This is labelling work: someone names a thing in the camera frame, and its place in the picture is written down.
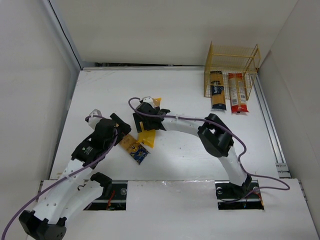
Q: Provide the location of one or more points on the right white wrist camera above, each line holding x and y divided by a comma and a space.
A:
149, 100

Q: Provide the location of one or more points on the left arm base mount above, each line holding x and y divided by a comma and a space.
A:
116, 200

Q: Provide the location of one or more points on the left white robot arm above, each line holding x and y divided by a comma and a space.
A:
78, 186

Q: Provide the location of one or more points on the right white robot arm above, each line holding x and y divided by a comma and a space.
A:
214, 135

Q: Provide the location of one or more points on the red white spaghetti bag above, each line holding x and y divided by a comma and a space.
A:
237, 93

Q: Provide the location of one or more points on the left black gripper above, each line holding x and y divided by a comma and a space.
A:
121, 123

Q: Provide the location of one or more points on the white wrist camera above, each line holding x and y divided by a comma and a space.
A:
149, 100
93, 119

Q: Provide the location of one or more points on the dark blue spaghetti bag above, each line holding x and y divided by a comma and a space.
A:
217, 91

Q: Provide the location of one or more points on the yellow spaghetti bag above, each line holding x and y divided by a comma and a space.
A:
147, 137

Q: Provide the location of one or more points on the orange blue pasta bag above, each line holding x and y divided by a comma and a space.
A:
137, 151

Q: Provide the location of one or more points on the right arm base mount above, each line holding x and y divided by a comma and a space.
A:
230, 197

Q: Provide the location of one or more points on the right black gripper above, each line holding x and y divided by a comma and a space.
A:
146, 122

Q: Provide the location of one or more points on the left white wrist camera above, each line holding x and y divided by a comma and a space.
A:
93, 119

